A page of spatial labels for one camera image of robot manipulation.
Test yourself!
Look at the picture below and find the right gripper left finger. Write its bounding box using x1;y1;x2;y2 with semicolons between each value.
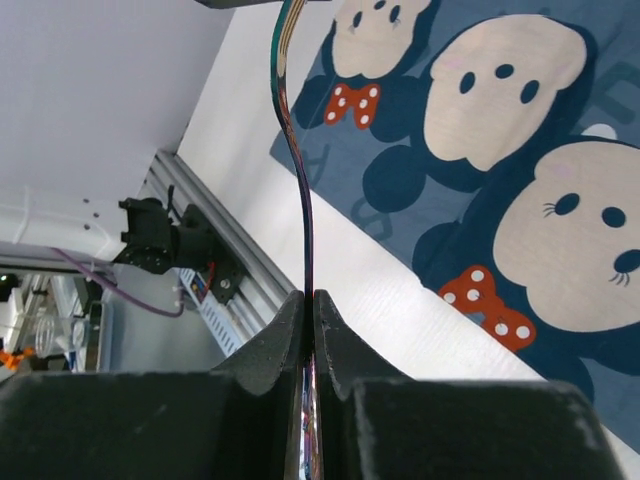
1;291;303;479

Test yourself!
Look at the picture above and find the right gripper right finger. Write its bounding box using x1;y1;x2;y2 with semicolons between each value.
314;290;623;479

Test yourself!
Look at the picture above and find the blue cartoon mouse placemat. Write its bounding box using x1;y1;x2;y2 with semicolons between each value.
292;1;639;448

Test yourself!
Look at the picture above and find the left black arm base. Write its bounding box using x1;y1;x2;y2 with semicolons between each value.
173;204;247;305

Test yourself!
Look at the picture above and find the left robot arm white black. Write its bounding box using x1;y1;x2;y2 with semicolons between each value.
1;186;175;274

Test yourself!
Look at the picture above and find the perforated cable tray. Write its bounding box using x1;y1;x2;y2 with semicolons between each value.
176;268;248;358

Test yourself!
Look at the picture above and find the aluminium mounting rail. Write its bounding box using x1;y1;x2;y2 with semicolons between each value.
145;150;295;342

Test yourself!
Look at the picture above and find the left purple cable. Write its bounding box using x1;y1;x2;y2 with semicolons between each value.
49;247;187;317

